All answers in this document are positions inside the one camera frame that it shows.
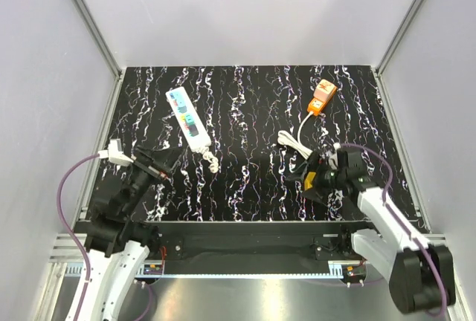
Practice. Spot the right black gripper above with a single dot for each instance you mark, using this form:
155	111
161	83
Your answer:
317	193

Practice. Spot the orange block under arm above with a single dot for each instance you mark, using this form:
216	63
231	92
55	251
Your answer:
308	180

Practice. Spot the light blue charger plug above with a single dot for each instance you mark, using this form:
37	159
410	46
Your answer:
181	106

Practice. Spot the teal usb charger plug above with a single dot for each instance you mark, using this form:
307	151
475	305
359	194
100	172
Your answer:
192	129

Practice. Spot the orange white socket cube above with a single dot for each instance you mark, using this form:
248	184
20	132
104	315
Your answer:
323	93

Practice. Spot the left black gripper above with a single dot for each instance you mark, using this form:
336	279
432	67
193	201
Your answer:
161	160

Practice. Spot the white multi-socket power strip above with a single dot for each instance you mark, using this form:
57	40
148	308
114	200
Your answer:
195	143

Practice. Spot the aluminium frame rail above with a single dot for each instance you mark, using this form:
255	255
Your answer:
97	36

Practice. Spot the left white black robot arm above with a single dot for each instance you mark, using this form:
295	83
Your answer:
111	261

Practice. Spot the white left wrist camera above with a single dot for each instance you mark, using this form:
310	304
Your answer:
114	154

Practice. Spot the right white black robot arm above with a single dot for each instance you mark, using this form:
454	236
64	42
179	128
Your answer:
419	274

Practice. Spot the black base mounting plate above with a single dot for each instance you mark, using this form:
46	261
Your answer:
235	248

